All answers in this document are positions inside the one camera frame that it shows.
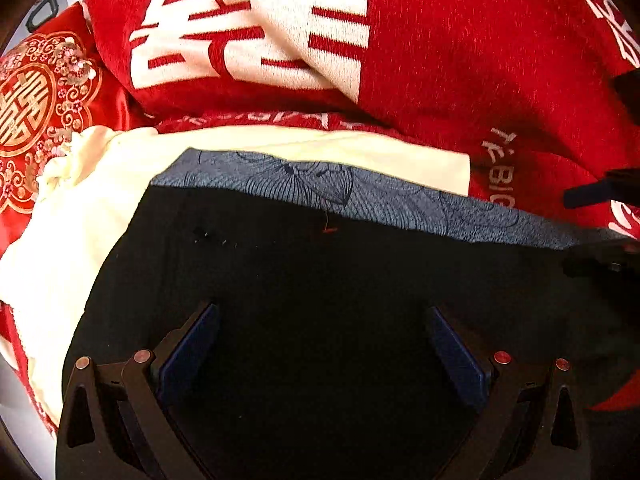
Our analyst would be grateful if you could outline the black pants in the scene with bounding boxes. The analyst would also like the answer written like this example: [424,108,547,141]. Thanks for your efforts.
[63,186,639,479]

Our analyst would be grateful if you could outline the cream white cloth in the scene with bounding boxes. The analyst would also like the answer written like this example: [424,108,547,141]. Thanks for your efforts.
[1,125,471,426]

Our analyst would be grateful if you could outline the red blanket white characters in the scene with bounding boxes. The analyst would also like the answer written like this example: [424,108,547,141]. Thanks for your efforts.
[85,0,639,237]

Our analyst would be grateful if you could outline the red gold embroidered pillow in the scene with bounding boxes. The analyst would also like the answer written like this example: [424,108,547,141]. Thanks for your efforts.
[1,3,149,250]

